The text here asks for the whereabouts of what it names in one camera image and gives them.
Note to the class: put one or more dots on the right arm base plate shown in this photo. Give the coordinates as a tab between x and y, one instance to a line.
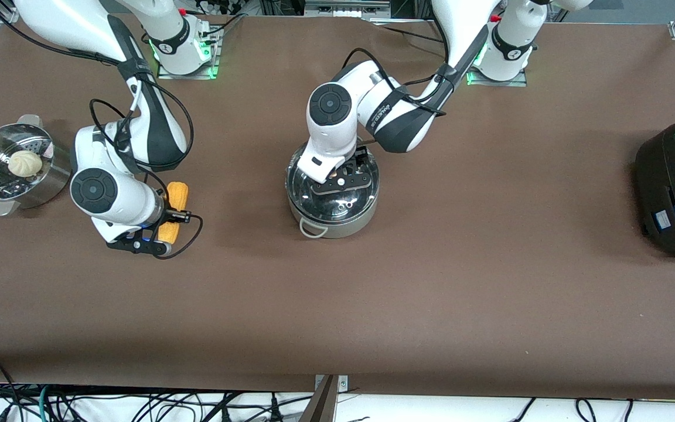
211	71

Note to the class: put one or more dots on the steel steamer pot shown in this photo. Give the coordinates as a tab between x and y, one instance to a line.
50	181

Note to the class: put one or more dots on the glass pot lid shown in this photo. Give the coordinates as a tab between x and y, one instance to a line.
337	208

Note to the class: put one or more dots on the yellow corn cob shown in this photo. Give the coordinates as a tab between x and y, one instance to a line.
176	196

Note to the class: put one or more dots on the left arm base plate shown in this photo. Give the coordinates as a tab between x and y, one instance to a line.
490	83

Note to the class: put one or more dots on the metal bracket plate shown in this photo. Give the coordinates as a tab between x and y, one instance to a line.
343	382

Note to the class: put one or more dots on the steel cooking pot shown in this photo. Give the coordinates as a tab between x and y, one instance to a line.
343	230

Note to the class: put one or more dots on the white steamed bun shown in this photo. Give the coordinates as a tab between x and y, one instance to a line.
24	164

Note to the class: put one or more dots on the grey metal box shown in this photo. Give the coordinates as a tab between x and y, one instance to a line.
346	7

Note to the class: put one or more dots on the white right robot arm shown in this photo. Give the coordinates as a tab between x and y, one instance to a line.
138	205

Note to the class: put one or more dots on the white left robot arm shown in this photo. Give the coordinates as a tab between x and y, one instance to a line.
337	135

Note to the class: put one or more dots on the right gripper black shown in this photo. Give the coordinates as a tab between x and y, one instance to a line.
174	217

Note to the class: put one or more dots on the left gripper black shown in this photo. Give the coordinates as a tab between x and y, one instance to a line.
360	159

